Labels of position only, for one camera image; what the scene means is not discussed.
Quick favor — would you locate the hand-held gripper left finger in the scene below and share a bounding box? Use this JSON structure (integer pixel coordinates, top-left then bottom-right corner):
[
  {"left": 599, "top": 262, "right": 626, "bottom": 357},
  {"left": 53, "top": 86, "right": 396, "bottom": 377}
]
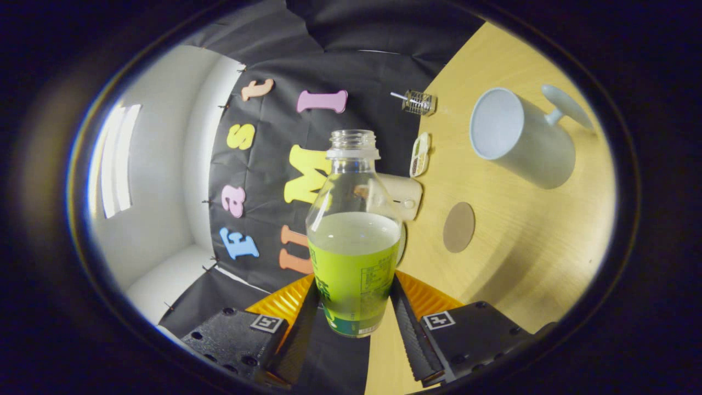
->
[{"left": 181, "top": 273, "right": 321, "bottom": 387}]

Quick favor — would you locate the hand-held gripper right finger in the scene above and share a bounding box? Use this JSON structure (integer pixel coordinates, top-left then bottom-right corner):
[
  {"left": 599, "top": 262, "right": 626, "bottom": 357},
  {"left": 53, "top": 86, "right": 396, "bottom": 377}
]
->
[{"left": 389, "top": 270, "right": 557, "bottom": 387}]

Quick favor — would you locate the clear juice bottle green label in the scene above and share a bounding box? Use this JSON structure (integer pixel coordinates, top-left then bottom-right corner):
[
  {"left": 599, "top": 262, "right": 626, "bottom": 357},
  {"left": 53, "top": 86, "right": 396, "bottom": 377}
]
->
[{"left": 305, "top": 129, "right": 405, "bottom": 338}]

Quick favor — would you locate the round brown cork coaster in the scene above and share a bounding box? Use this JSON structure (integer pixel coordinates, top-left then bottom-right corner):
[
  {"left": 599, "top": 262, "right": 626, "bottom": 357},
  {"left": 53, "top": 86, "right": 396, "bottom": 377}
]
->
[{"left": 443, "top": 202, "right": 476, "bottom": 253}]

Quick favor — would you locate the white cup with handle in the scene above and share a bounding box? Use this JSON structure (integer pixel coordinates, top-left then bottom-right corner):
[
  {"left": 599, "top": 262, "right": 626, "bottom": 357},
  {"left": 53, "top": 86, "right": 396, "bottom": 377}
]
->
[{"left": 469, "top": 84, "right": 595, "bottom": 190}]

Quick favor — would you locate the cream toaster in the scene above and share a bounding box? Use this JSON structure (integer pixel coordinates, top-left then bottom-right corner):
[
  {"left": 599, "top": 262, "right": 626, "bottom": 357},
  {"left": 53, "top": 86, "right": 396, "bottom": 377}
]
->
[{"left": 377, "top": 173, "right": 423, "bottom": 222}]

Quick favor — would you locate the wooden table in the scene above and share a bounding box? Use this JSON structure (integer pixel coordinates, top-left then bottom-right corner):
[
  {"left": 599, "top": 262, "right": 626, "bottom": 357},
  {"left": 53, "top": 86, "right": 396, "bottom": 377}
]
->
[{"left": 365, "top": 21, "right": 618, "bottom": 395}]

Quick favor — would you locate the white divided dish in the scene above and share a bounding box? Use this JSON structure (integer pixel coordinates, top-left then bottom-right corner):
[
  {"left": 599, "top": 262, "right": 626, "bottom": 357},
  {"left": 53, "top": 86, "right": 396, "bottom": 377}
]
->
[{"left": 410, "top": 132, "right": 432, "bottom": 178}]

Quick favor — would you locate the black backdrop cloth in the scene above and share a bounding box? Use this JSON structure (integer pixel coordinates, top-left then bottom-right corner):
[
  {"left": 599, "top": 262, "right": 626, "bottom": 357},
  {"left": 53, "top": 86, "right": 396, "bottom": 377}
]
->
[{"left": 159, "top": 0, "right": 486, "bottom": 395}]

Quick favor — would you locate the ceiling light panel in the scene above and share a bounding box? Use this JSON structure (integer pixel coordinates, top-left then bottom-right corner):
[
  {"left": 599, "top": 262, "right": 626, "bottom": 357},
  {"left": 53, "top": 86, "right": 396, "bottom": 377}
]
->
[{"left": 100, "top": 104, "right": 142, "bottom": 219}]

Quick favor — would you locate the wire mesh holder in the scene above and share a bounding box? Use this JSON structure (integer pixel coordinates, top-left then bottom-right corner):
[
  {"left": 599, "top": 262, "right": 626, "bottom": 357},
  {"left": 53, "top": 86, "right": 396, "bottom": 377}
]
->
[{"left": 403, "top": 90, "right": 437, "bottom": 116}]

